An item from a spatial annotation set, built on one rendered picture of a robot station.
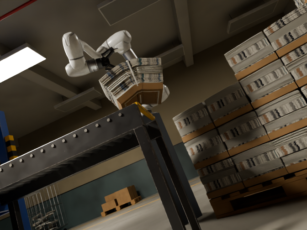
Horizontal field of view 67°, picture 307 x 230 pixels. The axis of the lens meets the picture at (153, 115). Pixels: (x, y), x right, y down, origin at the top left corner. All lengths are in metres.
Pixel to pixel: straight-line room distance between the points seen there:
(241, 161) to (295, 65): 0.71
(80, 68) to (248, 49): 1.17
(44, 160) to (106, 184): 7.92
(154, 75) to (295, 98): 0.89
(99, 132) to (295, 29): 1.36
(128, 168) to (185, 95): 3.46
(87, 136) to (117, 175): 7.83
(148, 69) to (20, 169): 0.92
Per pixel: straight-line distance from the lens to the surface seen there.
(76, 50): 1.66
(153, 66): 1.52
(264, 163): 1.72
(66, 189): 10.00
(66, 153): 1.26
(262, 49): 1.77
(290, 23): 1.81
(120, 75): 1.50
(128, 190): 7.77
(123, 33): 2.10
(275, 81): 1.72
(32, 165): 1.37
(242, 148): 1.73
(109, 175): 9.13
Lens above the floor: 0.42
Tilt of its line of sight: 15 degrees up
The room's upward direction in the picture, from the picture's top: 23 degrees counter-clockwise
